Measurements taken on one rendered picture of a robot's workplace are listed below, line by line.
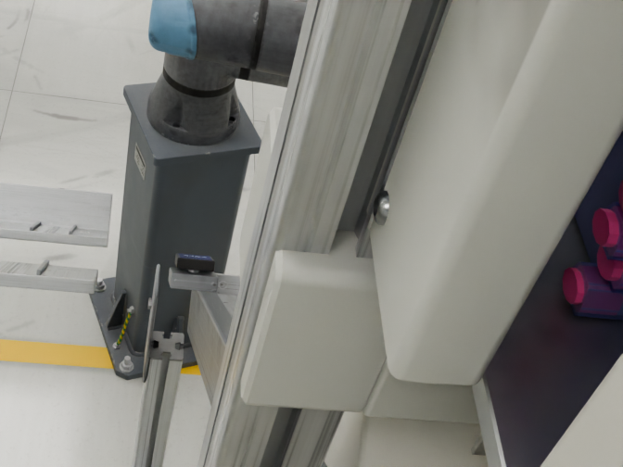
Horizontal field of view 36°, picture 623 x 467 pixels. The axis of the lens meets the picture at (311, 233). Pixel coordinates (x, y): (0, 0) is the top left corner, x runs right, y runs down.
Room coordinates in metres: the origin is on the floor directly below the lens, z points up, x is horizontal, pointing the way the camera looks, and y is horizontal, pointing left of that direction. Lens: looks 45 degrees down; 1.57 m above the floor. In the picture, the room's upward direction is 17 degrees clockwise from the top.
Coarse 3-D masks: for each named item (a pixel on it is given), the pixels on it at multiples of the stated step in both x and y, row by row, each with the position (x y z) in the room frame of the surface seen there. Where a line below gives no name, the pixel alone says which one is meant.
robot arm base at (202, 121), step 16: (160, 80) 1.20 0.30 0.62; (160, 96) 1.18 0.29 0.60; (176, 96) 1.17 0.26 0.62; (192, 96) 1.17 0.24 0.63; (208, 96) 1.18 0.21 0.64; (224, 96) 1.20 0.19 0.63; (160, 112) 1.17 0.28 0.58; (176, 112) 1.17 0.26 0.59; (192, 112) 1.16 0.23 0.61; (208, 112) 1.17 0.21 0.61; (224, 112) 1.19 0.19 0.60; (160, 128) 1.16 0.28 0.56; (176, 128) 1.15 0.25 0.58; (192, 128) 1.16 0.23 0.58; (208, 128) 1.17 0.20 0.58; (224, 128) 1.19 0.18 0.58; (192, 144) 1.15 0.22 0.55; (208, 144) 1.16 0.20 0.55
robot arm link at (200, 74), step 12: (168, 60) 1.19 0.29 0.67; (180, 60) 1.17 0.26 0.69; (192, 60) 1.17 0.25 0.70; (204, 60) 1.17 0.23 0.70; (168, 72) 1.18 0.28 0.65; (180, 72) 1.17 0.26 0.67; (192, 72) 1.17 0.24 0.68; (204, 72) 1.17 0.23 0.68; (216, 72) 1.18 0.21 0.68; (228, 72) 1.18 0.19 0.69; (240, 72) 1.18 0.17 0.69; (192, 84) 1.17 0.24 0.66; (204, 84) 1.17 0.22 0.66; (216, 84) 1.18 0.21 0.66; (228, 84) 1.20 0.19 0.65
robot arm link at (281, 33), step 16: (272, 0) 0.81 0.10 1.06; (288, 0) 0.83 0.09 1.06; (272, 16) 0.79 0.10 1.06; (288, 16) 0.80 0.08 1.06; (272, 32) 0.78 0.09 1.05; (288, 32) 0.79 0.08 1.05; (272, 48) 0.78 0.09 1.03; (288, 48) 0.78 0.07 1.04; (272, 64) 0.78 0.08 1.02; (288, 64) 0.78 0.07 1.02
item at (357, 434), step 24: (336, 432) 0.25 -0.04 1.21; (360, 432) 0.23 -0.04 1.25; (384, 432) 0.23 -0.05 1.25; (408, 432) 0.23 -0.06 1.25; (432, 432) 0.24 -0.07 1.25; (456, 432) 0.24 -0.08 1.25; (480, 432) 0.24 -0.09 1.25; (336, 456) 0.24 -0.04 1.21; (360, 456) 0.22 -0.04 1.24; (384, 456) 0.22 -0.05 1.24; (408, 456) 0.23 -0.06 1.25; (432, 456) 0.23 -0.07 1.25; (456, 456) 0.23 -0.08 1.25; (480, 456) 0.24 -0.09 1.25
